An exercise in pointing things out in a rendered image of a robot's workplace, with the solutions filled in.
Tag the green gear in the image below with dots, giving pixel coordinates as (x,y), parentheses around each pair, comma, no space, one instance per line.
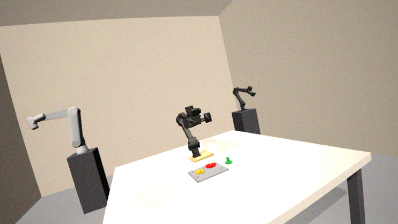
(228,161)

